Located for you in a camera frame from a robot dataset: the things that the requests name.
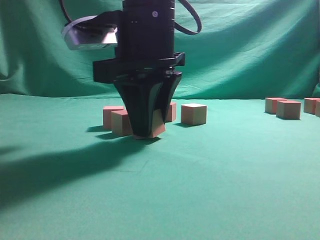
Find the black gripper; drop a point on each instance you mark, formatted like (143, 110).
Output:
(145, 39)

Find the pink cube moved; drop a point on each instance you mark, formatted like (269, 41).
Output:
(194, 114)
(120, 123)
(107, 115)
(172, 112)

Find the pink cube column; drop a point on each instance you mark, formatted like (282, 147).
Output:
(317, 108)
(310, 105)
(157, 126)
(271, 104)

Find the pink cube column second-far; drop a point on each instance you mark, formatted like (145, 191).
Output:
(288, 109)

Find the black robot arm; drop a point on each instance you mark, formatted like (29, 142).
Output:
(143, 70)

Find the green cloth backdrop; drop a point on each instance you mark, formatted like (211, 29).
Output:
(244, 175)

